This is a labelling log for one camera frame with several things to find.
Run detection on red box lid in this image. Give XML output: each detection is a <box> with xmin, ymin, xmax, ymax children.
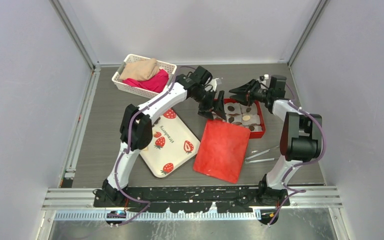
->
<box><xmin>193</xmin><ymin>120</ymin><xmax>251</xmax><ymax>184</ymax></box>

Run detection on white oval chocolate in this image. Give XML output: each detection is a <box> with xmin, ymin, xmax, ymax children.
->
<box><xmin>242</xmin><ymin>115</ymin><xmax>251</xmax><ymax>122</ymax></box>

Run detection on red chocolate box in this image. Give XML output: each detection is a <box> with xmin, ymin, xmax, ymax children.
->
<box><xmin>212</xmin><ymin>98</ymin><xmax>266</xmax><ymax>139</ymax></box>

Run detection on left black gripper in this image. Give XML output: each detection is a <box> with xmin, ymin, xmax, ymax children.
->
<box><xmin>191</xmin><ymin>87</ymin><xmax>226</xmax><ymax>121</ymax></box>

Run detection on white paper cup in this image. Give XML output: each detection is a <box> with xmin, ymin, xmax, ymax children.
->
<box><xmin>240</xmin><ymin>103</ymin><xmax>258</xmax><ymax>115</ymax></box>
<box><xmin>241</xmin><ymin>114</ymin><xmax>261</xmax><ymax>126</ymax></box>
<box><xmin>224</xmin><ymin>102</ymin><xmax>242</xmax><ymax>116</ymax></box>

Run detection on dark heart chocolate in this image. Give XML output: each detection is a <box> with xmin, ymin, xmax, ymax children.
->
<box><xmin>227</xmin><ymin>105</ymin><xmax>235</xmax><ymax>112</ymax></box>

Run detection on metal tongs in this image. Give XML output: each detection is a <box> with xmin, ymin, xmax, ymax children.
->
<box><xmin>244</xmin><ymin>146</ymin><xmax>279</xmax><ymax>164</ymax></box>

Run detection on magenta cloth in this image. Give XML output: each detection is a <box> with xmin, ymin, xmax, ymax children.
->
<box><xmin>122</xmin><ymin>69</ymin><xmax>169</xmax><ymax>93</ymax></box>

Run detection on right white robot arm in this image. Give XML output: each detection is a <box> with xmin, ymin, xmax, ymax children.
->
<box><xmin>229</xmin><ymin>75</ymin><xmax>324</xmax><ymax>206</ymax></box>

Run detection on white plastic basket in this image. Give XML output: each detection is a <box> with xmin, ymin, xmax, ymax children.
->
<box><xmin>111</xmin><ymin>54</ymin><xmax>178</xmax><ymax>99</ymax></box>

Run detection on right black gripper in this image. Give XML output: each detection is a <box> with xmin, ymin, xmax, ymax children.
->
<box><xmin>229</xmin><ymin>79</ymin><xmax>272</xmax><ymax>107</ymax></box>

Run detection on strawberry print white tray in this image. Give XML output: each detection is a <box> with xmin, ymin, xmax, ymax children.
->
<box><xmin>140</xmin><ymin>108</ymin><xmax>201</xmax><ymax>178</ymax></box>

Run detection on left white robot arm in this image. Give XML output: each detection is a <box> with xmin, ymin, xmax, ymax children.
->
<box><xmin>101</xmin><ymin>65</ymin><xmax>226</xmax><ymax>207</ymax></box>

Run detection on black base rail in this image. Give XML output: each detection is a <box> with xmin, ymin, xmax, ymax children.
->
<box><xmin>93</xmin><ymin>184</ymin><xmax>288</xmax><ymax>214</ymax></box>

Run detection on beige cloth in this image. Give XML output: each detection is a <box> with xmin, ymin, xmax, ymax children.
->
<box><xmin>118</xmin><ymin>58</ymin><xmax>160</xmax><ymax>81</ymax></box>

